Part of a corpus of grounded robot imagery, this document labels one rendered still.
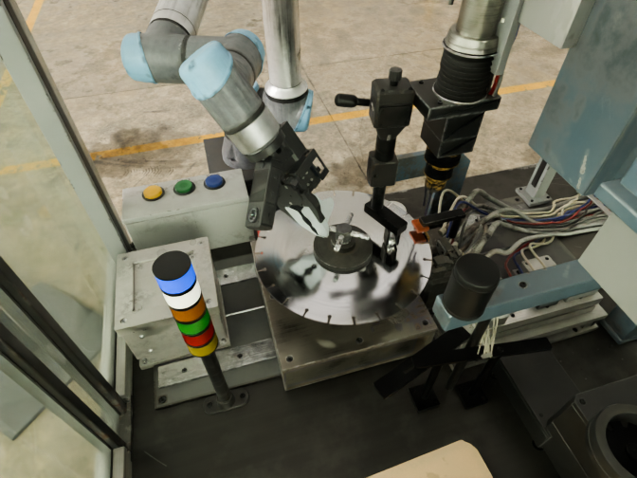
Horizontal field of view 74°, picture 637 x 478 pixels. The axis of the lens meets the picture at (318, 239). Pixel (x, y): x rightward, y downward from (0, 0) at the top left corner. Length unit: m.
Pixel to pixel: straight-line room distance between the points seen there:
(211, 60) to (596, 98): 0.46
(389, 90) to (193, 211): 0.55
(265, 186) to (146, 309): 0.33
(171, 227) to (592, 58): 0.84
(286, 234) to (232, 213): 0.23
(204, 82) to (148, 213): 0.45
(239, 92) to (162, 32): 0.20
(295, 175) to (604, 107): 0.41
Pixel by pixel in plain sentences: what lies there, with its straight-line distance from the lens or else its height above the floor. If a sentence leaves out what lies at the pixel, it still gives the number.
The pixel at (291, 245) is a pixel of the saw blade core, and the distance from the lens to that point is 0.81.
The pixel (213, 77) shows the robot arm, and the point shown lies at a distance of 0.63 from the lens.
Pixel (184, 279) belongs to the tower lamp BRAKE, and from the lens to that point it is 0.53.
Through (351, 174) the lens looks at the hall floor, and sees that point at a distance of 2.48.
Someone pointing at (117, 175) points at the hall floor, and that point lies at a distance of 2.72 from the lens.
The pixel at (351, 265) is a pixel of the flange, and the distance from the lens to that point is 0.76.
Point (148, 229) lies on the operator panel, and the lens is 1.04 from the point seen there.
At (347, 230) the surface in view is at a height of 1.00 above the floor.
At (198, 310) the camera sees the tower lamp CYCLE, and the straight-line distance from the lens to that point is 0.58.
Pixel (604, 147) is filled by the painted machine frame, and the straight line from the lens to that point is 0.56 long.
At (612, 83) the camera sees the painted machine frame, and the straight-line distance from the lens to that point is 0.55.
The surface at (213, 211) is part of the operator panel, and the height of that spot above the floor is 0.87.
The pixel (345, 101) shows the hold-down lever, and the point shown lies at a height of 1.21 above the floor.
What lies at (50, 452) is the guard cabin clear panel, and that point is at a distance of 0.67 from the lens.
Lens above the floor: 1.55
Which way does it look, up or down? 47 degrees down
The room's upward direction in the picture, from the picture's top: straight up
